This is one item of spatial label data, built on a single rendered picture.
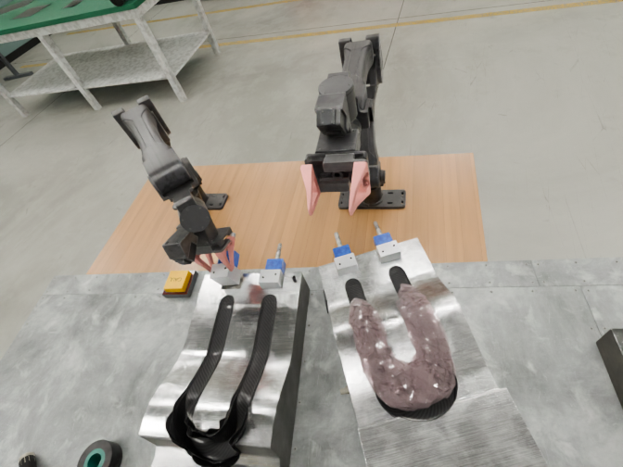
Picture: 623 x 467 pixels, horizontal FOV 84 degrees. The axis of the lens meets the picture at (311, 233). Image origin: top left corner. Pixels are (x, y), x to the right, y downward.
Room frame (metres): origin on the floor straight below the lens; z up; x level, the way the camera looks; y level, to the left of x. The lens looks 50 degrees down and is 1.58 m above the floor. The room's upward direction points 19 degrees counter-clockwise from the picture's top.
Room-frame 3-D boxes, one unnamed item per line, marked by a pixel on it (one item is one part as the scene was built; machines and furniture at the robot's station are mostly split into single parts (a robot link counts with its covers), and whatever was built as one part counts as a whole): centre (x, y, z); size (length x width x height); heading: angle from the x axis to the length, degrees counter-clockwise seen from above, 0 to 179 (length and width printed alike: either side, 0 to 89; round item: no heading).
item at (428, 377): (0.25, -0.09, 0.90); 0.26 x 0.18 x 0.08; 176
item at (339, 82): (0.55, -0.13, 1.24); 0.12 x 0.09 x 0.12; 154
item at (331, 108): (0.46, -0.09, 1.25); 0.07 x 0.06 x 0.11; 64
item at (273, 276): (0.53, 0.11, 0.89); 0.13 x 0.05 x 0.05; 159
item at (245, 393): (0.31, 0.25, 0.92); 0.35 x 0.16 x 0.09; 159
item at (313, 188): (0.41, -0.04, 1.19); 0.09 x 0.07 x 0.07; 154
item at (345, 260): (0.53, -0.06, 0.86); 0.13 x 0.05 x 0.05; 176
